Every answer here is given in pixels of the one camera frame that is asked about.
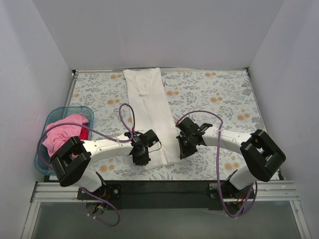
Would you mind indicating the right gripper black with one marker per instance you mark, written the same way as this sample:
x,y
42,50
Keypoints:
x,y
186,148

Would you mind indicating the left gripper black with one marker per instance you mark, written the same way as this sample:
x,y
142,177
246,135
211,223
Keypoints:
x,y
140,158

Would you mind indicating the white t shirt robot print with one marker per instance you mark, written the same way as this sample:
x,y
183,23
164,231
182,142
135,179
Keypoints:
x,y
147,97

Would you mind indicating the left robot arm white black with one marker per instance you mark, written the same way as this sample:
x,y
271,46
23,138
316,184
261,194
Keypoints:
x,y
71,161

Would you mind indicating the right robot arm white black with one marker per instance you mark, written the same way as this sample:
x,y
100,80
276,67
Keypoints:
x,y
262,156

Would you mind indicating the floral table cloth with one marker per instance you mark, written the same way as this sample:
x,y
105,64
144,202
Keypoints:
x,y
210,97

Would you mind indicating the red garment in basket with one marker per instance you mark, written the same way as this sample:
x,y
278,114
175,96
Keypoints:
x,y
84,134

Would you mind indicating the pink t shirt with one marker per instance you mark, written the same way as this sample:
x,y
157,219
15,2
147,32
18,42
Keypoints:
x,y
59,135

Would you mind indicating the teal plastic basket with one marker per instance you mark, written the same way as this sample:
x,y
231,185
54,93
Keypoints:
x,y
58,114

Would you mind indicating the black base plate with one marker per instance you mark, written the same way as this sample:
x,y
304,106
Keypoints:
x,y
160,194

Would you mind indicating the aluminium frame rail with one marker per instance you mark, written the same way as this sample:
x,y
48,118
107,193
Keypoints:
x,y
51,192

